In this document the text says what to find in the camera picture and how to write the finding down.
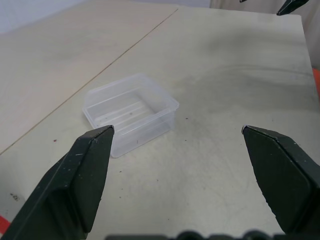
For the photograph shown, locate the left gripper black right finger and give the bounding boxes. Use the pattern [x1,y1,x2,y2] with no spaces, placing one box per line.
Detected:
[241,124,320,235]

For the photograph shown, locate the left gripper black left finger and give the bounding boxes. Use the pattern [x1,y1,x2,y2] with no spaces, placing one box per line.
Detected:
[0,124,116,240]

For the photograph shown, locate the clear plastic square container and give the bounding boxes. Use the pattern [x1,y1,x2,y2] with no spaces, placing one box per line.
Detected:
[82,72,180,159]

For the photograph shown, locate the orange object at table edge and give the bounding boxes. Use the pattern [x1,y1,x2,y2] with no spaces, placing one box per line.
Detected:
[311,66,320,101]

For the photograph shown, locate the orange red strip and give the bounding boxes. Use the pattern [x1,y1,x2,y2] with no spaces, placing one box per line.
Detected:
[0,214,12,234]

